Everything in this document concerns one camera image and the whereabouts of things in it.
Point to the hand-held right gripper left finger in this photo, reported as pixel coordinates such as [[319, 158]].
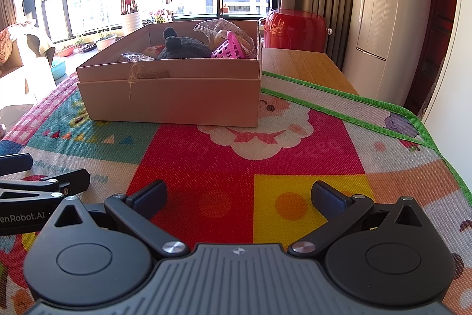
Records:
[[147, 197]]

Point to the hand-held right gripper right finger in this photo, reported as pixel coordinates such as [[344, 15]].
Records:
[[328, 198]]

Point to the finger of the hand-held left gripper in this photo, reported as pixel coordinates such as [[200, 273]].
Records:
[[70, 182], [14, 164]]

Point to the pink cardboard box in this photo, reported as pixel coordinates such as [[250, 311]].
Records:
[[173, 97]]

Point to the red and white small toy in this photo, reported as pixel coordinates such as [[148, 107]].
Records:
[[152, 51]]

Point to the dark grey plush toy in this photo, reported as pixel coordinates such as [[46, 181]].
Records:
[[182, 45]]

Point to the pink plastic toy basket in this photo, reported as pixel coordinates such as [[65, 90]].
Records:
[[229, 47]]

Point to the clear bag of bread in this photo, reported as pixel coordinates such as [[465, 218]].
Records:
[[221, 32]]

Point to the colourful printed play mat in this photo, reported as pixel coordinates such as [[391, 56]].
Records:
[[236, 167]]

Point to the open brown cardboard box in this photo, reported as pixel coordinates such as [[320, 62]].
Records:
[[33, 71]]

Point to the teal plastic basin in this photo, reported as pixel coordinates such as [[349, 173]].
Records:
[[58, 68]]

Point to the small planter with sprouts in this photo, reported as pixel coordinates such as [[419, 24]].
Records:
[[65, 50], [106, 41]]

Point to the dark shallow dish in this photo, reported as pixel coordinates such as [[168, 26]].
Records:
[[89, 48]]

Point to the red round stool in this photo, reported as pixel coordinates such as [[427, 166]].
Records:
[[295, 31]]

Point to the small flowering plant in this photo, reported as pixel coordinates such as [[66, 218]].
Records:
[[160, 15]]

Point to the white standing air conditioner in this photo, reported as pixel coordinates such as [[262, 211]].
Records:
[[391, 5]]

